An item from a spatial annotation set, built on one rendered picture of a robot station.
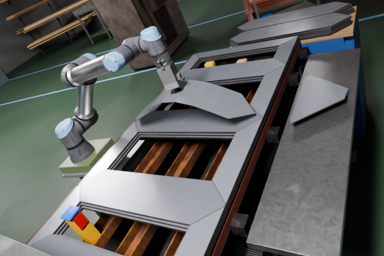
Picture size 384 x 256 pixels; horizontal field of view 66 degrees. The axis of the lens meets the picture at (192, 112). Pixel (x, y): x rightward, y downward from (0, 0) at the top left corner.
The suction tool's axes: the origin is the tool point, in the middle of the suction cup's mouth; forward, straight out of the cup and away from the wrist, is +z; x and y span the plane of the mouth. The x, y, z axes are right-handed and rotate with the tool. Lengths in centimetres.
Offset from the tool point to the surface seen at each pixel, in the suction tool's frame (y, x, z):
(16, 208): 66, 226, 101
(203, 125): -8.0, -7.2, 15.6
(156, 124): 4.4, 19.2, 15.8
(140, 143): 16, 39, 32
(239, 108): -11.8, -25.4, 9.8
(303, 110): -10, -51, 21
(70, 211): -47, 44, 11
